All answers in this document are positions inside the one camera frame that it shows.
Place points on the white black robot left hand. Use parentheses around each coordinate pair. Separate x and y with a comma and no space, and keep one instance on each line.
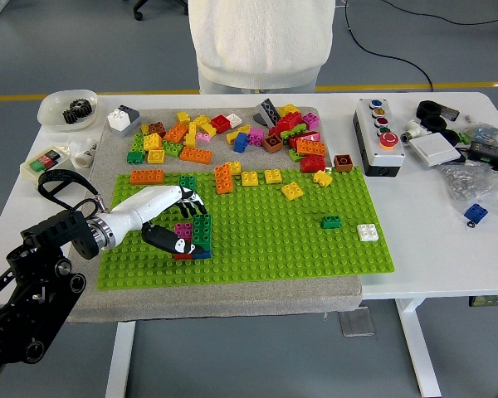
(137,209)

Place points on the dark green long toy brick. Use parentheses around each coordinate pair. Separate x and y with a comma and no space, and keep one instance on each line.
(186,181)
(203,232)

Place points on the orange long toy brick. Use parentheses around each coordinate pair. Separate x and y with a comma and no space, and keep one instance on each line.
(147,177)
(223,179)
(311,148)
(196,155)

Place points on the small dark green toy brick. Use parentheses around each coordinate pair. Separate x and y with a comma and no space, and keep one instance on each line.
(135,157)
(331,222)

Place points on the yellow square toy brick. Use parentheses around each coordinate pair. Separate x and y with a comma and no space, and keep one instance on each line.
(250,178)
(273,176)
(292,191)
(156,156)
(152,142)

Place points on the lime green toy brick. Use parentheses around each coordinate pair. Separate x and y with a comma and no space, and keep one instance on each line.
(138,143)
(294,132)
(295,155)
(172,148)

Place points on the blue square toy brick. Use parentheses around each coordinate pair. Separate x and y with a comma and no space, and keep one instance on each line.
(203,255)

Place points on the small yellow toy brick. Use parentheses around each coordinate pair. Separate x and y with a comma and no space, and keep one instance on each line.
(145,129)

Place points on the pink small toy brick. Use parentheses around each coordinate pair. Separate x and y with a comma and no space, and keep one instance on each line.
(203,137)

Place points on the magenta square toy brick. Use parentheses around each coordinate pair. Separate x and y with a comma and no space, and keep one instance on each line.
(311,120)
(256,137)

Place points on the brown square toy brick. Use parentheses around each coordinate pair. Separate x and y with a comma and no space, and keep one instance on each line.
(343,163)
(272,143)

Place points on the grey sloped toy brick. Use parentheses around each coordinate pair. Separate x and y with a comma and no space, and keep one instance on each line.
(267,112)

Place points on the red curved toy brick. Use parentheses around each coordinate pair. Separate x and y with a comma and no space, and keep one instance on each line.
(307,137)

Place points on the white square toy brick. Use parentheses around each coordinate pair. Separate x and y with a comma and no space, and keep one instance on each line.
(367,233)

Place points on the white and grey block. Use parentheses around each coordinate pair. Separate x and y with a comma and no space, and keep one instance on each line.
(122,122)

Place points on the black gear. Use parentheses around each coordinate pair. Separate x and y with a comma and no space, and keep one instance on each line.
(70,117)
(83,107)

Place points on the grey-brown felt mat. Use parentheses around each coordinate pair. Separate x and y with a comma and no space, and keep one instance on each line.
(211,302)

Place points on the white plastic tray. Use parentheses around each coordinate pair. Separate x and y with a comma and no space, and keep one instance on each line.
(52,108)

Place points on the lime green studded baseplate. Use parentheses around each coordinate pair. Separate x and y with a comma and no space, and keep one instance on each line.
(274,248)

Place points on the white table leg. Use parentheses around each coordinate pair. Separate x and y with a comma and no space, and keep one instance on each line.
(120,360)
(419,352)

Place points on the black office chair base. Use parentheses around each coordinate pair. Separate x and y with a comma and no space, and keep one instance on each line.
(138,16)

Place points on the grey floor plate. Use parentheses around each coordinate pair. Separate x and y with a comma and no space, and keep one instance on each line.
(357,322)

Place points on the white push-button control box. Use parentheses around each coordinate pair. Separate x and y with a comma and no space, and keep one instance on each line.
(379,159)

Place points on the white pipe fitting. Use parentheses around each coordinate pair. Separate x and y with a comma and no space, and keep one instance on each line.
(413,130)

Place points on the black tape roll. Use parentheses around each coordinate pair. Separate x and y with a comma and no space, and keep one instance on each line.
(423,112)
(447,140)
(429,126)

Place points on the dark clear plastic case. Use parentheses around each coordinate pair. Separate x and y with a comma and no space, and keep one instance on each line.
(450,113)

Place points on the small green plastic part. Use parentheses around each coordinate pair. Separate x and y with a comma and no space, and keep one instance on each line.
(463,137)

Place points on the clear bag of screws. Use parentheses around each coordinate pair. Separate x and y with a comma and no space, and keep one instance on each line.
(473,182)

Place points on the black power adapter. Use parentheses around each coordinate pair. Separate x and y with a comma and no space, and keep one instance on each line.
(487,152)

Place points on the clear bag of parts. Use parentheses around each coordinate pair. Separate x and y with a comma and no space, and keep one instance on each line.
(489,133)

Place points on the table height control panel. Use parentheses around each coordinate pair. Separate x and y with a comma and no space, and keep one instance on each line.
(491,300)

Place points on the white switch box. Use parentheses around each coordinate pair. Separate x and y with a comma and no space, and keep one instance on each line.
(45,163)

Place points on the white wall switch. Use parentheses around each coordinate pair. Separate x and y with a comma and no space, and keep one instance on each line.
(435,150)

